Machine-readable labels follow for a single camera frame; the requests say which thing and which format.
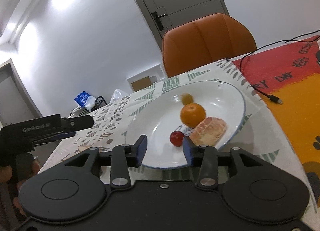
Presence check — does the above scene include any black usb cable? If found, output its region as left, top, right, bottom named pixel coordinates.
left=224, top=30, right=320, bottom=104

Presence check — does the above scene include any grey door at left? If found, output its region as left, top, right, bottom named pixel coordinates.
left=0, top=59, right=42, bottom=126

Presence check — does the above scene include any black metal rack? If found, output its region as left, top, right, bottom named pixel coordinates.
left=69, top=96, right=107, bottom=117

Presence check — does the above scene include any blue white plastic bag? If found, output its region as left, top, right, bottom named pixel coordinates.
left=74, top=91, right=97, bottom=112

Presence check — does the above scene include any peeled pomelo segment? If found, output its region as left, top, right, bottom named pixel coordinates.
left=189, top=117, right=227, bottom=146

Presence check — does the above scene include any orange leather chair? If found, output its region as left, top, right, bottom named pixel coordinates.
left=162, top=13, right=257, bottom=78

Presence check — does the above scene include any white foam packaging board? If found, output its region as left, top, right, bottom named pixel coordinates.
left=127, top=64, right=164, bottom=92

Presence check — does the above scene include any red orange printed mat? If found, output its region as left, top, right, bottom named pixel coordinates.
left=234, top=35, right=319, bottom=202

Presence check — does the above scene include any white ceramic plate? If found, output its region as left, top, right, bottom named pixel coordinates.
left=125, top=80, right=247, bottom=170

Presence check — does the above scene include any small red fruit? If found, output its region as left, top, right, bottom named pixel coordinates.
left=169, top=131, right=184, bottom=147

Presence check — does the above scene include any orange mandarin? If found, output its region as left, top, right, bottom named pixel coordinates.
left=180, top=103, right=206, bottom=128

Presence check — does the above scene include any small yellow green fruit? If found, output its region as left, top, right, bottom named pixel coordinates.
left=180, top=93, right=194, bottom=106

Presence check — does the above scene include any person's left hand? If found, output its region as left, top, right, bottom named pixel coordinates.
left=1, top=157, right=41, bottom=216

